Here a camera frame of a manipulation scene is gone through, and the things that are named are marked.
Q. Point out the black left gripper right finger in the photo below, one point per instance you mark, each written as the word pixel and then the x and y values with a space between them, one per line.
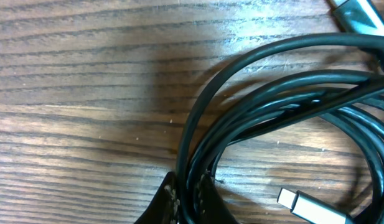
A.
pixel 211 207

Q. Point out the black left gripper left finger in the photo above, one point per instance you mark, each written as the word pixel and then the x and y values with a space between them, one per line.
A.
pixel 163 208

